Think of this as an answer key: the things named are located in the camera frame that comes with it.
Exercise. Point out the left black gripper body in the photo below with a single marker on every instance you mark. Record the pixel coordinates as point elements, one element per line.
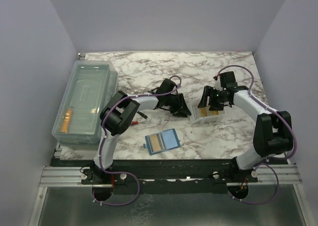
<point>175,103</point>

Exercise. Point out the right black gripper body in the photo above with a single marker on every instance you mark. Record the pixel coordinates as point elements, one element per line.
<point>217,100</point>

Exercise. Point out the clear acrylic card box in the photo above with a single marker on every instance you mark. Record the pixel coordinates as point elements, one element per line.
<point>196,119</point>

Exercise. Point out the credit cards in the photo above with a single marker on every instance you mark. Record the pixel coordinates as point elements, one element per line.
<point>205,112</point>

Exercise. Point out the teal leather card holder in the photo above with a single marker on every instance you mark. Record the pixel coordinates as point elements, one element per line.
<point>169,138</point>

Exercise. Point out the gold credit card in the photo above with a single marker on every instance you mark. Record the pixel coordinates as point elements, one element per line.
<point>156,143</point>

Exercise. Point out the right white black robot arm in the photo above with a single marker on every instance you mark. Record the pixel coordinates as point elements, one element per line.
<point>273,134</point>

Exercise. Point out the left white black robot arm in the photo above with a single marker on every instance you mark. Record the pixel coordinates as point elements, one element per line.
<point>119,112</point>

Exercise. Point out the black green screwdriver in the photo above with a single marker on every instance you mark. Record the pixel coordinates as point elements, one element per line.
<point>142,115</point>

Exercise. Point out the blue red screwdriver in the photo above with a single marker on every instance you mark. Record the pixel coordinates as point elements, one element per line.
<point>139,122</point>

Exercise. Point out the clear plastic storage bin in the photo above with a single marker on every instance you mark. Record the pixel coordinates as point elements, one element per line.
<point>90,87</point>

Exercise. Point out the orange tool in bin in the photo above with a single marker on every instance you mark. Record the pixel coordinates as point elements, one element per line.
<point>66,121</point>

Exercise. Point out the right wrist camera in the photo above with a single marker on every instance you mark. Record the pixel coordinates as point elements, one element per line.
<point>217,84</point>

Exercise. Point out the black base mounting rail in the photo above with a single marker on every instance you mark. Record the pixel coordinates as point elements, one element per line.
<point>151,168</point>

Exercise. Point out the aluminium extrusion rail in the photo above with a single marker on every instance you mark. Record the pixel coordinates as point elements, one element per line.
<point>76,177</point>

